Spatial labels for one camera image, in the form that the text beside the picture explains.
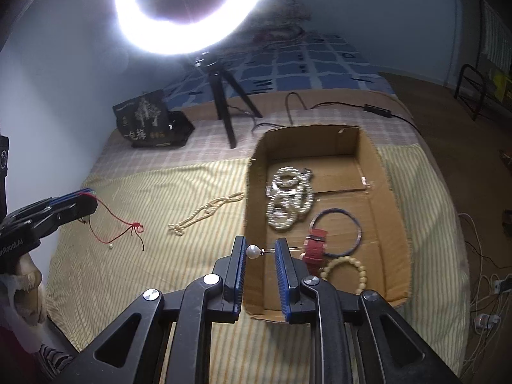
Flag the cream bead bracelet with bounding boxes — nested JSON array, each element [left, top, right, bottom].
[[320, 256, 368, 293]]

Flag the person's left hand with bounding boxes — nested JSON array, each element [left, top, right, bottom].
[[0, 254, 46, 324]]

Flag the blue patterned blanket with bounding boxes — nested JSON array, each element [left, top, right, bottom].
[[162, 30, 395, 113]]

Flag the white cables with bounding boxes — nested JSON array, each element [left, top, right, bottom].
[[458, 212, 512, 369]]

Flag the plaid bed sheet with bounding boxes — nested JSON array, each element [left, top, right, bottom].
[[84, 88, 428, 185]]

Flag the black tripod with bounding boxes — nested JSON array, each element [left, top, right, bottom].
[[195, 52, 263, 149]]

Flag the black cable with switch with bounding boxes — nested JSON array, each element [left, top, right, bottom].
[[252, 92, 417, 132]]

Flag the red string bracelet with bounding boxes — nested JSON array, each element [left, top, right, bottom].
[[80, 192, 145, 252]]

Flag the red watch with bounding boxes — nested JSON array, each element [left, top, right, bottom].
[[301, 227, 329, 275]]

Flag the dark patterned cloth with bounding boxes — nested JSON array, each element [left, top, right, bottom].
[[256, 0, 313, 44]]

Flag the black clothes rack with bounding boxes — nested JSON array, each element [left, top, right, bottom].
[[454, 64, 512, 123]]

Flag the pearl earring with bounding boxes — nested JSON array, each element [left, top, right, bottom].
[[248, 245, 276, 260]]

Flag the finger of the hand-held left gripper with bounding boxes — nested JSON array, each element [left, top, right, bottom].
[[8, 197, 99, 249], [10, 189, 96, 222]]

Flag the striped hanging towel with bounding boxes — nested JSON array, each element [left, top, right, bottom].
[[478, 0, 512, 68]]

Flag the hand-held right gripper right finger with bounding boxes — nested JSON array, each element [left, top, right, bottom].
[[275, 238, 460, 384]]

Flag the black snack bag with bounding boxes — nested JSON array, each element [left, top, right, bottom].
[[113, 90, 195, 149]]

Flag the white pearl necklace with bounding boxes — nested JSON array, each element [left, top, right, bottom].
[[265, 167, 315, 231]]

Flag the cardboard box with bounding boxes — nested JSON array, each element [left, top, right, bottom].
[[243, 125, 413, 323]]

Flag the yellow box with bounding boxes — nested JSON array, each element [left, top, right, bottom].
[[486, 66, 512, 100]]

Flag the ring light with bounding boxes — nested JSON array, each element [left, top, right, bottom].
[[115, 0, 265, 57]]

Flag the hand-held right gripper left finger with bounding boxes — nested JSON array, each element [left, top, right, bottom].
[[60, 235, 246, 384]]

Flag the metal bangle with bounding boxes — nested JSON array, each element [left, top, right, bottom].
[[310, 208, 364, 257]]

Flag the yellow striped cloth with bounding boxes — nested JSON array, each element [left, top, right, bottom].
[[42, 144, 470, 384]]

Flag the long cream bead necklace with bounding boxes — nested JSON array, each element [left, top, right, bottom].
[[168, 192, 244, 236]]

